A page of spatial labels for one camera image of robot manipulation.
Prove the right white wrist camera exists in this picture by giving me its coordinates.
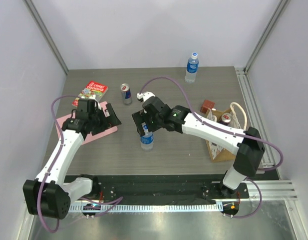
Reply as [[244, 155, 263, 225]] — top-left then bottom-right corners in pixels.
[[136, 91, 155, 103]]

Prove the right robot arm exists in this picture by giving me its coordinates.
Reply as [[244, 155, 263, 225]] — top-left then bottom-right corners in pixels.
[[132, 92, 265, 198]]

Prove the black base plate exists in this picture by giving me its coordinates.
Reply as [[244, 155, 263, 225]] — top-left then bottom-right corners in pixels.
[[63, 173, 279, 207]]

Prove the slotted cable duct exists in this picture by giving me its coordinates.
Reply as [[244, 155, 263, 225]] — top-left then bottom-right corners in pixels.
[[69, 202, 223, 213]]

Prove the Red Bull can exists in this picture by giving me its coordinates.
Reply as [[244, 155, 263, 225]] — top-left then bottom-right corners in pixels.
[[120, 83, 132, 105], [220, 112, 232, 126]]

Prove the red children's book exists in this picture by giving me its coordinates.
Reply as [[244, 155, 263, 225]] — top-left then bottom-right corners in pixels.
[[72, 80, 108, 107]]

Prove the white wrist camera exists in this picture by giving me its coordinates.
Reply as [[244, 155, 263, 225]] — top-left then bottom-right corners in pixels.
[[94, 100, 102, 110], [136, 91, 155, 103]]

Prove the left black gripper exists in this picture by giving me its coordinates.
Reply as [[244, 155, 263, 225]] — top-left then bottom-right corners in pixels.
[[89, 103, 121, 136]]

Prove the Pocari Sweat bottle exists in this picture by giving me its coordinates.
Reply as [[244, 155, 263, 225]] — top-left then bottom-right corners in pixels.
[[185, 52, 199, 83], [140, 123, 154, 151]]

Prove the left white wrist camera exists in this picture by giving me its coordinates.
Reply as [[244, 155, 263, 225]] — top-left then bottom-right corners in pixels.
[[94, 100, 102, 110]]

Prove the cat print canvas bag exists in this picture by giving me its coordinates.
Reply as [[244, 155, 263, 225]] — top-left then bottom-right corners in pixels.
[[205, 102, 248, 163]]

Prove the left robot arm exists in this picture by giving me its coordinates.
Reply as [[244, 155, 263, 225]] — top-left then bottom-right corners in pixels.
[[22, 98, 121, 220]]

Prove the red cube power adapter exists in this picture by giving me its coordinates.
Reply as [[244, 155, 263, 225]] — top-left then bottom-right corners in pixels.
[[200, 99, 215, 114]]

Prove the pink clipboard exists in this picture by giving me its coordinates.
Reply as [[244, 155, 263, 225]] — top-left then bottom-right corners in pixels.
[[54, 101, 118, 147]]

